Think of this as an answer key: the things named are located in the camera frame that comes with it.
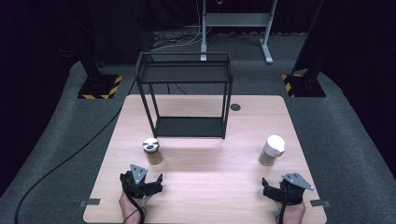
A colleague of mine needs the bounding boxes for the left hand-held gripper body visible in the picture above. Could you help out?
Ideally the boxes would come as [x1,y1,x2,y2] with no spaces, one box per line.
[120,163,158,200]

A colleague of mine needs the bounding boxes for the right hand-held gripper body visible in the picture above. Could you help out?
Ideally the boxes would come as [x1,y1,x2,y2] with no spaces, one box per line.
[278,172,315,206]

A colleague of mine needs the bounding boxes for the glass jar with metal lid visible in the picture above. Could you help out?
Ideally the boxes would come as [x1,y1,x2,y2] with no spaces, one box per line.
[142,137,164,166]

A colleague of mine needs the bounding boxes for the jar with white lid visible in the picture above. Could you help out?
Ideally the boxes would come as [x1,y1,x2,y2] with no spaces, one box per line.
[259,134,286,167]

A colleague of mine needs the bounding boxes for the black metal two-tier rack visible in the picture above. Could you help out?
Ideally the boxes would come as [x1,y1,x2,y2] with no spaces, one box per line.
[135,50,234,140]

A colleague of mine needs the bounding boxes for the person's left hand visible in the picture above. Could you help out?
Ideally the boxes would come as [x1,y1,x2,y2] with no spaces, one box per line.
[118,189,153,224]

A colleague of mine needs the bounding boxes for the person's right hand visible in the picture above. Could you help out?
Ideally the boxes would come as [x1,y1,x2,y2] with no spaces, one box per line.
[274,199,307,224]

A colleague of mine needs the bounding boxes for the grey tape strip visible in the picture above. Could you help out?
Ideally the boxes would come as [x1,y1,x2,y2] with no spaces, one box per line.
[310,199,332,208]
[78,198,102,208]

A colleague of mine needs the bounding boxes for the black stand with striped base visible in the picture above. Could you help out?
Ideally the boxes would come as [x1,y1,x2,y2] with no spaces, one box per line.
[78,59,123,101]
[281,0,327,98]

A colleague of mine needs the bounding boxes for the long black floor cable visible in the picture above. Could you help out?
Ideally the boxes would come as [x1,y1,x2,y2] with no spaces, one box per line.
[13,77,138,224]

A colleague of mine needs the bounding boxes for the tangled floor cables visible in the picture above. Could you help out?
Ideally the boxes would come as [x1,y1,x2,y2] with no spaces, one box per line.
[150,28,254,52]

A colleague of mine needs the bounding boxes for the grey metal stand frame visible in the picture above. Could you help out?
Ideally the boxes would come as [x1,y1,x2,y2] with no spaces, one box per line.
[200,0,279,65]

